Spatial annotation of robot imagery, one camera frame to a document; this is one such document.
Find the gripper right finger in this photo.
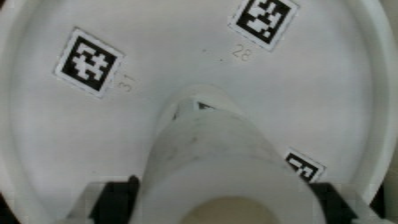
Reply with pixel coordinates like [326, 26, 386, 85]
[310, 182, 381, 224]

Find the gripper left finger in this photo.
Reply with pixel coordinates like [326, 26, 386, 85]
[59, 176, 141, 224]

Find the white cylindrical table leg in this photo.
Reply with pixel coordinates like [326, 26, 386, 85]
[132, 85, 328, 224]

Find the white round table top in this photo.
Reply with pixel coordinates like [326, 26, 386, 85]
[0, 0, 398, 224]

